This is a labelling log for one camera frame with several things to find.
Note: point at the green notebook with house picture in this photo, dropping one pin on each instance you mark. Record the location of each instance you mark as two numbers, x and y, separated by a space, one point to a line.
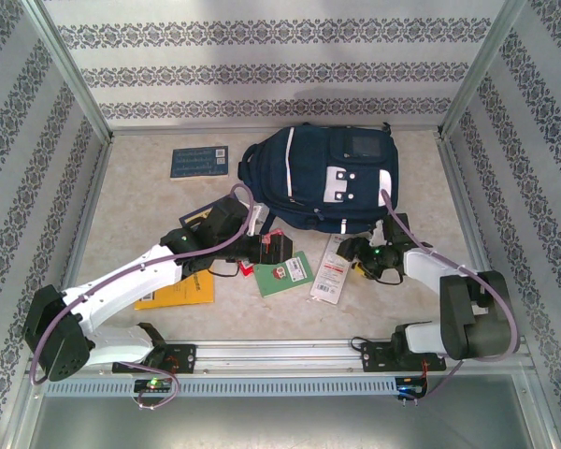
280 280

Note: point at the white packaged stationery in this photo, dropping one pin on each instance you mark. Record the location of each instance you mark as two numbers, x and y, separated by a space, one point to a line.
329 276

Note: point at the red stationery packet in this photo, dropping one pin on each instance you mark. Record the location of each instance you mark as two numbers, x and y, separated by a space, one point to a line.
247 270

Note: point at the navy book with QR code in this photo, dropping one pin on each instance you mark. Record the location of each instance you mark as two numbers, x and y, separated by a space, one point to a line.
196 163

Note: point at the navy blue backpack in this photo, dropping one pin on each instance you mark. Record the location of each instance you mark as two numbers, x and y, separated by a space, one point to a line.
308 187

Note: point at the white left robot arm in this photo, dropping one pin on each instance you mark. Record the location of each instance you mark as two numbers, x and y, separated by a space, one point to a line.
121 285

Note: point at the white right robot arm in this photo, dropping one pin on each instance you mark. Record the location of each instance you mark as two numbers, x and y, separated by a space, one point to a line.
472 318

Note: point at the right controller board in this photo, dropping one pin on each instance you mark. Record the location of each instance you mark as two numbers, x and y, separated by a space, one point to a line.
409 388

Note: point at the controller board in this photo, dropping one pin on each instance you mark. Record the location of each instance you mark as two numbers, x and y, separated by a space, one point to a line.
409 388
154 385

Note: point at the left controller board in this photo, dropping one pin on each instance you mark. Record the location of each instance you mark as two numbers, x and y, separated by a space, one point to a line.
154 385

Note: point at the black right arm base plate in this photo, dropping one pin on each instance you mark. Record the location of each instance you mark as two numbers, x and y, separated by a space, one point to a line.
371 357

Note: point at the right aluminium side rail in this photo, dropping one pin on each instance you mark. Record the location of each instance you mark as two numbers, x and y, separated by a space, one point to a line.
458 187

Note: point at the aluminium side rail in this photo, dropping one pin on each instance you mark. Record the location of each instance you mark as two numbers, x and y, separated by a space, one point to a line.
96 187
458 187

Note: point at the aluminium mounting rail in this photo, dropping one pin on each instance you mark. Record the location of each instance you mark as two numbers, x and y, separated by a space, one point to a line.
280 355

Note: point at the left aluminium side rail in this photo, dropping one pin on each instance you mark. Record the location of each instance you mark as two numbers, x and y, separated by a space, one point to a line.
96 187

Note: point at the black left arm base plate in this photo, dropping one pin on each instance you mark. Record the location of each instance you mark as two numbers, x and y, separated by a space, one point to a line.
184 357

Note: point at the right aluminium frame post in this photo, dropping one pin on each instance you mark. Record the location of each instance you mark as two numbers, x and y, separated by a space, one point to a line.
484 70

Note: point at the aluminium frame post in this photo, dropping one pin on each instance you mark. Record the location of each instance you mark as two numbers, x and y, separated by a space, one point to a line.
65 70
484 70

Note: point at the left aluminium frame post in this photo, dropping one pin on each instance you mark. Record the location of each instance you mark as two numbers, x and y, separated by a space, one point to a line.
65 70

